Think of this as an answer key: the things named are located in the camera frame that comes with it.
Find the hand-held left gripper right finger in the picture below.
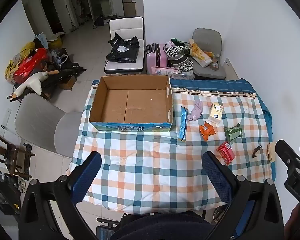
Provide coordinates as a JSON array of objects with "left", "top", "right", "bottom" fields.
[{"left": 202, "top": 151, "right": 284, "bottom": 240}]

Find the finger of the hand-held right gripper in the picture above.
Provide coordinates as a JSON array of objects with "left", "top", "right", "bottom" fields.
[{"left": 275, "top": 139, "right": 300, "bottom": 175}]

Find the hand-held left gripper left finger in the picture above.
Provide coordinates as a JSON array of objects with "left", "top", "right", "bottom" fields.
[{"left": 18, "top": 151, "right": 102, "bottom": 240}]

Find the red packet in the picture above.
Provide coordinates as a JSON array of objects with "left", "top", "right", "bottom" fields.
[{"left": 216, "top": 141, "right": 236, "bottom": 165}]

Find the orange packet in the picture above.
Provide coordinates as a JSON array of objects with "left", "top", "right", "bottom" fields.
[{"left": 199, "top": 121, "right": 215, "bottom": 141}]

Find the green packet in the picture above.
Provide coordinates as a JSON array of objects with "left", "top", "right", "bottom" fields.
[{"left": 224, "top": 123, "right": 243, "bottom": 141}]

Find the yellow white tissue pack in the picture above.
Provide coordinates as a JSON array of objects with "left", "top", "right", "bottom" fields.
[{"left": 207, "top": 103, "right": 224, "bottom": 125}]

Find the long blue packet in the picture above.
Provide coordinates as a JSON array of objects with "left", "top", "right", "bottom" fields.
[{"left": 177, "top": 106, "right": 188, "bottom": 142}]

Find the purple sock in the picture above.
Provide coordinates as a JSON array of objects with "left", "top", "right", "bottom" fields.
[{"left": 187, "top": 100, "right": 204, "bottom": 121}]

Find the beige blanket label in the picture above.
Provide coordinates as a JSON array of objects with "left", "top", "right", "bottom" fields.
[{"left": 267, "top": 141, "right": 278, "bottom": 163}]

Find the plaid blanket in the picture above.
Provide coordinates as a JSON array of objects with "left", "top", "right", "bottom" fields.
[{"left": 66, "top": 78, "right": 277, "bottom": 215}]

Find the person's dark clothing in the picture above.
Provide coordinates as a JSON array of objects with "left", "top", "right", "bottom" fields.
[{"left": 110, "top": 211, "right": 215, "bottom": 240}]

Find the light grey shell chair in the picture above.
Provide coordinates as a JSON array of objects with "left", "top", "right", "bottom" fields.
[{"left": 14, "top": 93, "right": 83, "bottom": 158}]

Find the dark wooden rack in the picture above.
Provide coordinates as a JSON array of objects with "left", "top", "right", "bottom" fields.
[{"left": 0, "top": 127, "right": 35, "bottom": 180}]

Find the small cardboard box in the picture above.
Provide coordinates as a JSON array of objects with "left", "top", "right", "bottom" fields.
[{"left": 60, "top": 76, "right": 77, "bottom": 91}]

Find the pile of clothes and bags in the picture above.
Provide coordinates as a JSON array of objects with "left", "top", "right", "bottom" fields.
[{"left": 39, "top": 47, "right": 87, "bottom": 98}]

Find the white goose plush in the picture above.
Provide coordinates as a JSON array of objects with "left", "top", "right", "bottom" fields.
[{"left": 10, "top": 70, "right": 60, "bottom": 102}]

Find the pink floral pillow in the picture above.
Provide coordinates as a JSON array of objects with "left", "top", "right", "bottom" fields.
[{"left": 151, "top": 66, "right": 195, "bottom": 80}]

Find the dark striped bag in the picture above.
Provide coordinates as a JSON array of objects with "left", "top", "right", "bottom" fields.
[{"left": 168, "top": 52, "right": 194, "bottom": 72}]

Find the white yellow snack bag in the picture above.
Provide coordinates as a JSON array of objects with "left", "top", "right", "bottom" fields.
[{"left": 189, "top": 39, "right": 213, "bottom": 67}]

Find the red plastic bag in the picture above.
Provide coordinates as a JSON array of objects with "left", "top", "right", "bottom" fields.
[{"left": 14, "top": 48, "right": 48, "bottom": 83}]

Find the black plastic bag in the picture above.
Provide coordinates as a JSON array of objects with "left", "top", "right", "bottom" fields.
[{"left": 105, "top": 32, "right": 140, "bottom": 63}]

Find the pink suitcase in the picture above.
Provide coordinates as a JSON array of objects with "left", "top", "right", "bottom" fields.
[{"left": 145, "top": 43, "right": 168, "bottom": 75}]

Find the yellow cloth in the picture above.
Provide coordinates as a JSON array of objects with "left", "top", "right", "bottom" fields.
[{"left": 5, "top": 42, "right": 35, "bottom": 80}]

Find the black white patterned bag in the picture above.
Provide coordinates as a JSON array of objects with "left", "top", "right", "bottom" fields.
[{"left": 163, "top": 41, "right": 190, "bottom": 60}]

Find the yellow bin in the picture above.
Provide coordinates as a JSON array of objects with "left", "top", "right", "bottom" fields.
[{"left": 48, "top": 32, "right": 65, "bottom": 50}]

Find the grey padded chair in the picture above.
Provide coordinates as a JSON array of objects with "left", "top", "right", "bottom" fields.
[{"left": 191, "top": 28, "right": 227, "bottom": 80}]

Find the light blue cloth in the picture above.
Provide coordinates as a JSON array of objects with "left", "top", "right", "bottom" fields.
[{"left": 36, "top": 32, "right": 49, "bottom": 49}]

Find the black backpack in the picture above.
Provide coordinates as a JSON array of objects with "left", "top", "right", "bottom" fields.
[{"left": 93, "top": 15, "right": 105, "bottom": 29}]

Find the white padded chair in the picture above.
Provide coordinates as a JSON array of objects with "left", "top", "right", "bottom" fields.
[{"left": 104, "top": 16, "right": 145, "bottom": 75}]

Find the white appliance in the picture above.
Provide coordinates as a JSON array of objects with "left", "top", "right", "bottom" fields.
[{"left": 131, "top": 0, "right": 144, "bottom": 18}]

